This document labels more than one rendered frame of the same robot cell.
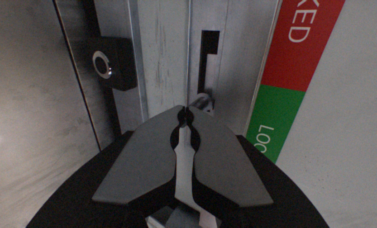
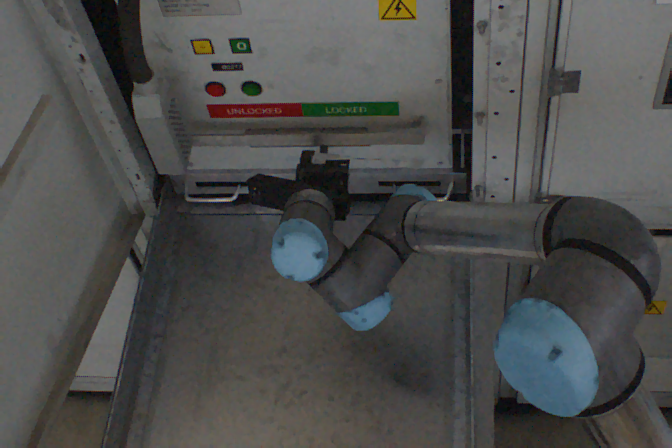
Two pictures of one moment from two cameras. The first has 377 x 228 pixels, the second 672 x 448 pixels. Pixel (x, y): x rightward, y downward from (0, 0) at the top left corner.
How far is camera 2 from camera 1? 146 cm
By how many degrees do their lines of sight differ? 44
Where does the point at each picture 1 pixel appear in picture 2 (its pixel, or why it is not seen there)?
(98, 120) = (369, 209)
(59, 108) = (346, 229)
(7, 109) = not seen: hidden behind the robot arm
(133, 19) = (287, 172)
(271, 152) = (342, 105)
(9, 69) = not seen: hidden behind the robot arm
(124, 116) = (363, 187)
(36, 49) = not seen: hidden behind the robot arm
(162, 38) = (294, 157)
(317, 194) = (358, 83)
